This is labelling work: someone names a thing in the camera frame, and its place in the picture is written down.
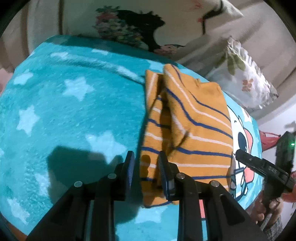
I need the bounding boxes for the orange striped child shirt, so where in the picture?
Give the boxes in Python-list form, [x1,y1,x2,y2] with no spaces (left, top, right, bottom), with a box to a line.
[139,64,233,207]

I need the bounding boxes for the patterned grey sleeve forearm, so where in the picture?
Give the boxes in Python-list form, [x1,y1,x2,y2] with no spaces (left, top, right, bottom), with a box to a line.
[263,217,283,241]

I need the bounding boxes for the person's right hand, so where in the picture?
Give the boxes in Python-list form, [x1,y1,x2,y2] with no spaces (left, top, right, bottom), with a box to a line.
[250,191,283,227]

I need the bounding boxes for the red patterned cloth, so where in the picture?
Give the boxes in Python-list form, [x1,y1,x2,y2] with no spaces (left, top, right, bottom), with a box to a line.
[259,131,281,152]

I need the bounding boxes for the turquoise cartoon fleece blanket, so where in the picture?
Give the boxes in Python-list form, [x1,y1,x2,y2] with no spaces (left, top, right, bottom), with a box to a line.
[0,34,263,241]

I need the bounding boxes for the white floral pillow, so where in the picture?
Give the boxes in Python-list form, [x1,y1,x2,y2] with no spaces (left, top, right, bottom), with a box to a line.
[206,37,279,113]

